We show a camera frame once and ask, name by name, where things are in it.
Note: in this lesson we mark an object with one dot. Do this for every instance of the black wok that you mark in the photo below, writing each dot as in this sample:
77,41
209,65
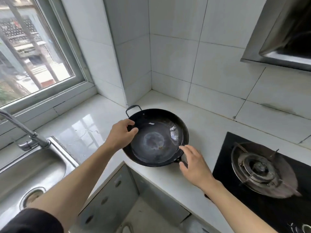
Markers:
158,143

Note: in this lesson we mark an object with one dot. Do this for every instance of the stove burner with pan support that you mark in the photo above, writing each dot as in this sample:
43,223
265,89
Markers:
260,167

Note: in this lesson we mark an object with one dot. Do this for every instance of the stainless steel sink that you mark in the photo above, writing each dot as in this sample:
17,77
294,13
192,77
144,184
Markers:
24,172

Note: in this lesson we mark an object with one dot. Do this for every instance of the person's right hand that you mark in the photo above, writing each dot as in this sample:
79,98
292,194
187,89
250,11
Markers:
198,169

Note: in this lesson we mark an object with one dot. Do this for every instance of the white framed window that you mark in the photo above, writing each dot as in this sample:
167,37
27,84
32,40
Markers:
81,72

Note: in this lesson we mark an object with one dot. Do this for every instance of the steel and black range hood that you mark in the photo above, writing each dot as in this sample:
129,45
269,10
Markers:
267,33

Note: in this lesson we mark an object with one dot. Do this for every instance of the person's right forearm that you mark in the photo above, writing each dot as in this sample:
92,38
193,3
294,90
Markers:
233,211

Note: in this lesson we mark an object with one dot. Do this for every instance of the black and silver stove knob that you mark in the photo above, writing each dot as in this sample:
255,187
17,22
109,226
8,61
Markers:
306,228

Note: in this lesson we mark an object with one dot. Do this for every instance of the black glass gas stove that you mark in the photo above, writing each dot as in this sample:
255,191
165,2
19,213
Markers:
223,152

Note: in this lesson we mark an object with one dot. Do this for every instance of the window security bars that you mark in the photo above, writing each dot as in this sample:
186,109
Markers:
29,38

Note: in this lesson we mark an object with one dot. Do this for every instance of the chrome faucet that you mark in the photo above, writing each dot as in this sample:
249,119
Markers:
24,128

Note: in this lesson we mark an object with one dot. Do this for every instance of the black shirt sleeve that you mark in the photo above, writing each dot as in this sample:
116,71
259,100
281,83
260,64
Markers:
29,222

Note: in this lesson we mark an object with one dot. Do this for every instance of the person's left hand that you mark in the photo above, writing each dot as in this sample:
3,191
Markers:
119,137

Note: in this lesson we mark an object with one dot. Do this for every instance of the person's left forearm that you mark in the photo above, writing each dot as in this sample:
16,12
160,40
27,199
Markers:
73,189

